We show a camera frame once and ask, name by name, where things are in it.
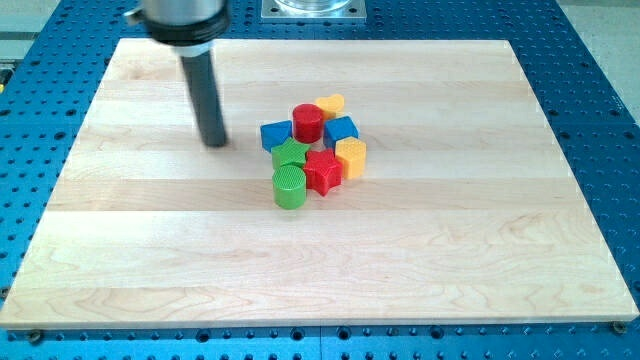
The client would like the blue perforated table plate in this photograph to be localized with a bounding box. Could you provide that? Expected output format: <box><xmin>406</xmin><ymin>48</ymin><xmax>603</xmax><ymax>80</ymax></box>
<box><xmin>1</xmin><ymin>0</ymin><xmax>639</xmax><ymax>359</ymax></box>

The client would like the red star block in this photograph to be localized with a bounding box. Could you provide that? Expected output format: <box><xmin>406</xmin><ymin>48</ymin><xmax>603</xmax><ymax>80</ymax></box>
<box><xmin>303</xmin><ymin>149</ymin><xmax>342</xmax><ymax>196</ymax></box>

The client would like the green cylinder block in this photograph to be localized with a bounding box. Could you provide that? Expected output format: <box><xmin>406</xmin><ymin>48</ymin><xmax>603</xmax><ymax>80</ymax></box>
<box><xmin>272</xmin><ymin>165</ymin><xmax>306</xmax><ymax>210</ymax></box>

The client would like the yellow heart block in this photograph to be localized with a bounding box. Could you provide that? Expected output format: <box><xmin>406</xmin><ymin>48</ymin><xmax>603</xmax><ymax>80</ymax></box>
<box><xmin>315</xmin><ymin>94</ymin><xmax>345</xmax><ymax>120</ymax></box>

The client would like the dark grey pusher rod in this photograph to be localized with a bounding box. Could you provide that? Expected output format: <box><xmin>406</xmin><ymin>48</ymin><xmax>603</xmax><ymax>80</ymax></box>
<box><xmin>180</xmin><ymin>50</ymin><xmax>227</xmax><ymax>148</ymax></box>

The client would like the yellow hexagon block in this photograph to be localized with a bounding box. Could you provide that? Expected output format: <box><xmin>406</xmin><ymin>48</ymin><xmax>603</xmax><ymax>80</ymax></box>
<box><xmin>335</xmin><ymin>137</ymin><xmax>367</xmax><ymax>179</ymax></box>

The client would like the green star block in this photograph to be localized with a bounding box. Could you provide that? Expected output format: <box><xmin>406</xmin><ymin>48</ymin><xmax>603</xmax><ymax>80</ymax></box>
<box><xmin>271</xmin><ymin>137</ymin><xmax>311</xmax><ymax>170</ymax></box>

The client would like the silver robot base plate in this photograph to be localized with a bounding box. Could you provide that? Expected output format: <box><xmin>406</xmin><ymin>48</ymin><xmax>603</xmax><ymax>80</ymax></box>
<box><xmin>260</xmin><ymin>0</ymin><xmax>367</xmax><ymax>23</ymax></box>

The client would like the light wooden board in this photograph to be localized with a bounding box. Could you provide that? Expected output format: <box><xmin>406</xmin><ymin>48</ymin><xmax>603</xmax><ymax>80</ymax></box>
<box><xmin>1</xmin><ymin>39</ymin><xmax>638</xmax><ymax>330</ymax></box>

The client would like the blue wedge block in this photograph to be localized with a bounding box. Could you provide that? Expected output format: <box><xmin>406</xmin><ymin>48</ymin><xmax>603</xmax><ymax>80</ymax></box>
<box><xmin>260</xmin><ymin>120</ymin><xmax>292</xmax><ymax>152</ymax></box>

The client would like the red cylinder block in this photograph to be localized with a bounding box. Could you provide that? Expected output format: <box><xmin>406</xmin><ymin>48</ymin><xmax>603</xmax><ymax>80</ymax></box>
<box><xmin>292</xmin><ymin>103</ymin><xmax>324</xmax><ymax>144</ymax></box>

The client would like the blue cube block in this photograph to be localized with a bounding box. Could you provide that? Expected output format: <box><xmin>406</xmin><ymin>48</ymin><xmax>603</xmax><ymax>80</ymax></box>
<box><xmin>323</xmin><ymin>116</ymin><xmax>359</xmax><ymax>148</ymax></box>

